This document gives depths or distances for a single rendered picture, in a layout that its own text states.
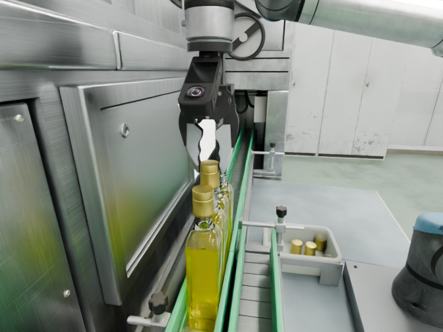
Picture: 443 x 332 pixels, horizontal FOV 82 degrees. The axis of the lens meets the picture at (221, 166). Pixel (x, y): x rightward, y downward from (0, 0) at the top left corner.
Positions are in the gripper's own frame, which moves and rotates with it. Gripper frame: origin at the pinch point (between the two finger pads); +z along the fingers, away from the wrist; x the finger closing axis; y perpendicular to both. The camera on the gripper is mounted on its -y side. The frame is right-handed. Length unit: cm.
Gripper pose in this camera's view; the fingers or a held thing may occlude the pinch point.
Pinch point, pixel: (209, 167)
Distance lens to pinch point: 45.0
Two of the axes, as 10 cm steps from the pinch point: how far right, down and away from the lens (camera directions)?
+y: 1.4, -3.5, 9.3
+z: 0.0, 9.4, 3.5
